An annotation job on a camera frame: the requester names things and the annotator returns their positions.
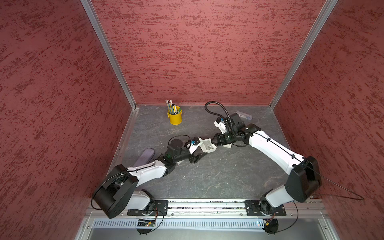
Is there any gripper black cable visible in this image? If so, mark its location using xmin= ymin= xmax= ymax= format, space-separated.
xmin=167 ymin=134 xmax=193 ymax=148
xmin=204 ymin=101 xmax=238 ymax=139

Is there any white slotted cable duct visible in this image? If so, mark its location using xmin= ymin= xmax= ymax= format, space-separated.
xmin=92 ymin=219 xmax=264 ymax=232

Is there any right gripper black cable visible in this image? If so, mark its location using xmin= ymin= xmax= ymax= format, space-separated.
xmin=204 ymin=101 xmax=238 ymax=139

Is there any aluminium corner post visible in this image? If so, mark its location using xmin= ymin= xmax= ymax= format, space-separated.
xmin=81 ymin=0 xmax=137 ymax=110
xmin=269 ymin=0 xmax=338 ymax=110

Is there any right aluminium corner post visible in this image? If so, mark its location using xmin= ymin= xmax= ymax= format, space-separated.
xmin=269 ymin=0 xmax=338 ymax=110

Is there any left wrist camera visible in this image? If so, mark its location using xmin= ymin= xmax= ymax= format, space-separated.
xmin=186 ymin=137 xmax=202 ymax=149

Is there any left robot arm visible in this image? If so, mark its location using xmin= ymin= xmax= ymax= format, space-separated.
xmin=91 ymin=138 xmax=217 ymax=219

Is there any bundle of coloured pencils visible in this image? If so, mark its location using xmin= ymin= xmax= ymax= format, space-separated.
xmin=166 ymin=100 xmax=179 ymax=115

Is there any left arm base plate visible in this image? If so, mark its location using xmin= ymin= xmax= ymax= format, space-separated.
xmin=127 ymin=200 xmax=169 ymax=217

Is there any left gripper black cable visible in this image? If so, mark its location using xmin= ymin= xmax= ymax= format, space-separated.
xmin=167 ymin=134 xmax=193 ymax=148

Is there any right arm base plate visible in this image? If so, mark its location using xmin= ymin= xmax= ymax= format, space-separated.
xmin=244 ymin=200 xmax=287 ymax=217

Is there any white jewelry box base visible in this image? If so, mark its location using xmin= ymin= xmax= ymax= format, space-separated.
xmin=199 ymin=138 xmax=217 ymax=154

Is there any clear plastic pencil case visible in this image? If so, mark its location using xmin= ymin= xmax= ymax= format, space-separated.
xmin=237 ymin=111 xmax=253 ymax=121

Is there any left aluminium corner post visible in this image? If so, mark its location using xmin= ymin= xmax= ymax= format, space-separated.
xmin=81 ymin=0 xmax=137 ymax=110

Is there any aluminium front rail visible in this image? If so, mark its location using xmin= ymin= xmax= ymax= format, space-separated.
xmin=85 ymin=197 xmax=329 ymax=219

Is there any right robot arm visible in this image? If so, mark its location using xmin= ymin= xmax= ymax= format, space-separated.
xmin=213 ymin=114 xmax=322 ymax=216

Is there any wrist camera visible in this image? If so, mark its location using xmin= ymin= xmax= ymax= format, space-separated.
xmin=186 ymin=137 xmax=202 ymax=149
xmin=214 ymin=117 xmax=228 ymax=134

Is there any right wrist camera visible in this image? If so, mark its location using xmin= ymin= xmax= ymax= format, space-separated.
xmin=214 ymin=117 xmax=228 ymax=134

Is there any yellow pencil cup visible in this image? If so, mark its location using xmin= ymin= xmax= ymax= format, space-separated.
xmin=167 ymin=106 xmax=183 ymax=126

